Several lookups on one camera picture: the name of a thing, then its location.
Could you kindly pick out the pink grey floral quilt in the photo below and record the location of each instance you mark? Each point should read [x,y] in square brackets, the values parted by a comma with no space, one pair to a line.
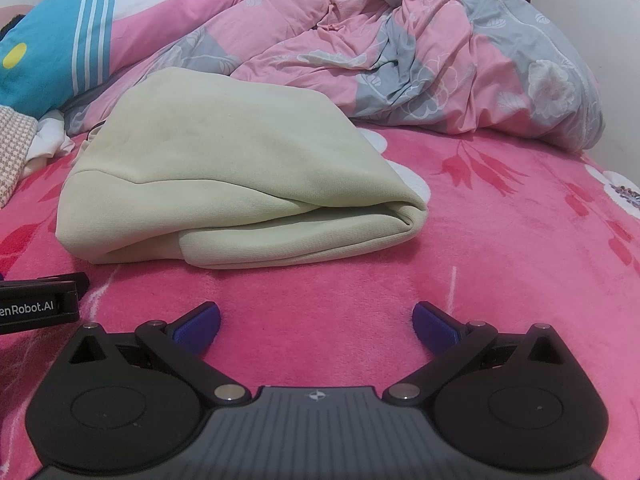
[425,50]

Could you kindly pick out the blue pink cartoon pillow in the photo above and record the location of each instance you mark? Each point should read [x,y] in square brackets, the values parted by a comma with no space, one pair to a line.
[50,50]

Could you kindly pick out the pink floral blanket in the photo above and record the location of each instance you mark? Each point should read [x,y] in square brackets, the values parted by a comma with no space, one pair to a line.
[500,260]

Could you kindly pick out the pink houndstooth cloth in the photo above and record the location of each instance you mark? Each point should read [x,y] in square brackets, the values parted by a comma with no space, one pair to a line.
[12,155]

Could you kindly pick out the white cloth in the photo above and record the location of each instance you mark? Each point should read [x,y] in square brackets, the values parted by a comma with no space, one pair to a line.
[50,137]

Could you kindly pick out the beige zip jacket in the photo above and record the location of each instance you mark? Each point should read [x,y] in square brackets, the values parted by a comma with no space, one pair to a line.
[225,160]

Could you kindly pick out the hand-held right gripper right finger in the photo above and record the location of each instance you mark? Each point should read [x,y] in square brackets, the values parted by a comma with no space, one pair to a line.
[435,330]

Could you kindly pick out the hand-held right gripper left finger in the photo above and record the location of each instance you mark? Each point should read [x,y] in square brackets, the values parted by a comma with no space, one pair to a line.
[200,327]

